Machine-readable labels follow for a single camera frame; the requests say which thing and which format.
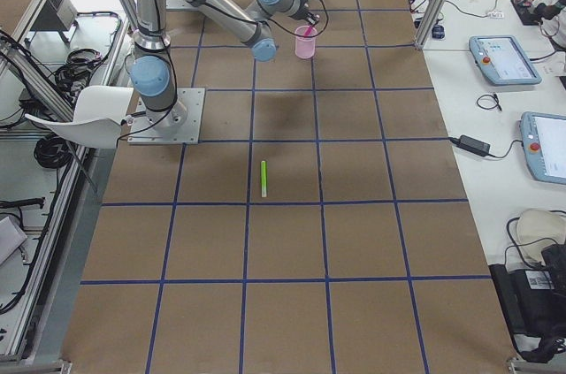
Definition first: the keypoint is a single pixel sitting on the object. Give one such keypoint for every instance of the black power adapter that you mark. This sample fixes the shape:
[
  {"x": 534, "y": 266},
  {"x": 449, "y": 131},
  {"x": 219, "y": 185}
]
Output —
[{"x": 469, "y": 144}]

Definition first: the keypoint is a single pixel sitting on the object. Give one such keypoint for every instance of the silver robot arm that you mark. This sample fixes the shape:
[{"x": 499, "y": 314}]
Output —
[{"x": 153, "y": 74}]

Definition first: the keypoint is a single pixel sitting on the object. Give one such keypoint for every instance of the green pen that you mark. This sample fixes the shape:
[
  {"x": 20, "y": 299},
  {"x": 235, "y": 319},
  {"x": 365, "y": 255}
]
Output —
[{"x": 263, "y": 179}]

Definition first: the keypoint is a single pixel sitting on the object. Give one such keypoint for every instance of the pink mesh cup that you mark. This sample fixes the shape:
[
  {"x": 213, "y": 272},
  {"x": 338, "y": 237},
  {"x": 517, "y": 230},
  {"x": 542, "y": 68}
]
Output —
[{"x": 304, "y": 48}]

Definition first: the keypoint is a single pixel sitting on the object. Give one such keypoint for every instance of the blue teach pendant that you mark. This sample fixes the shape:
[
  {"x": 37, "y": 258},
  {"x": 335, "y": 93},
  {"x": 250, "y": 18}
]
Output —
[
  {"x": 543, "y": 137},
  {"x": 502, "y": 61}
]

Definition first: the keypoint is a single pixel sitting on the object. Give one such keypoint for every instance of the blue teach pendant far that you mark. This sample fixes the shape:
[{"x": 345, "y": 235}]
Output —
[{"x": 502, "y": 61}]

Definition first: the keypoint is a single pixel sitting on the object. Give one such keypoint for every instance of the blue teach pendant near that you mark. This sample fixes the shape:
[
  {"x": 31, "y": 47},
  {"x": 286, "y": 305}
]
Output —
[{"x": 543, "y": 137}]

